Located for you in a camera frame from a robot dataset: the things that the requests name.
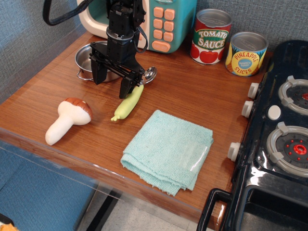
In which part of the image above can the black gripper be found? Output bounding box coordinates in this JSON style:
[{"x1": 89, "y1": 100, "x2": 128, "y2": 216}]
[{"x1": 90, "y1": 33, "x2": 145, "y2": 99}]

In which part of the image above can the spoon with yellow-green handle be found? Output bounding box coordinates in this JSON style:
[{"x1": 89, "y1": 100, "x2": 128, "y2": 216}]
[{"x1": 111, "y1": 66, "x2": 157, "y2": 121}]

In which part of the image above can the small steel pot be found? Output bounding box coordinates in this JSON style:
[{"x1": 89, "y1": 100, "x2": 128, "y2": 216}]
[{"x1": 75, "y1": 41, "x2": 120, "y2": 83}]

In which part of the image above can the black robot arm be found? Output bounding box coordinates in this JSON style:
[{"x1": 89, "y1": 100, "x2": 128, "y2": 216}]
[{"x1": 90, "y1": 0, "x2": 148, "y2": 99}]

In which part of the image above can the light blue cloth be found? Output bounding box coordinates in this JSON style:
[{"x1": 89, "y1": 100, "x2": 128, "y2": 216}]
[{"x1": 121, "y1": 110, "x2": 214, "y2": 196}]

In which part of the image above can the toy mushroom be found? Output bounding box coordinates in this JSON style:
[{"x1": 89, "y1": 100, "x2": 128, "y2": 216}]
[{"x1": 45, "y1": 97, "x2": 93, "y2": 145}]

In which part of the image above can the teal toy microwave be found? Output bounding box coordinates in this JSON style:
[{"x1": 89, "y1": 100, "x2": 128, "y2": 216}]
[{"x1": 79, "y1": 0, "x2": 197, "y2": 53}]

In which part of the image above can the tomato sauce can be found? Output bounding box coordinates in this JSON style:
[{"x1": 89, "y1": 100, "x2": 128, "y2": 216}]
[{"x1": 190, "y1": 9, "x2": 232, "y2": 64}]

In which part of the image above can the pineapple slices can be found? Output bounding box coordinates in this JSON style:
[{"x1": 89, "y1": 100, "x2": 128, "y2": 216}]
[{"x1": 225, "y1": 32, "x2": 269, "y2": 77}]

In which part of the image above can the orange plush object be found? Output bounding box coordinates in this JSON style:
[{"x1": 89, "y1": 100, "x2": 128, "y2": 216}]
[{"x1": 0, "y1": 219, "x2": 19, "y2": 231}]

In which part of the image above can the black toy stove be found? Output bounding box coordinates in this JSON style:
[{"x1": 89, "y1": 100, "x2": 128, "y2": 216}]
[{"x1": 197, "y1": 40, "x2": 308, "y2": 231}]

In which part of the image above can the black braided cable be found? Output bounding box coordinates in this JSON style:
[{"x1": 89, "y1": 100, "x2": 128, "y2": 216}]
[{"x1": 42, "y1": 0, "x2": 94, "y2": 26}]

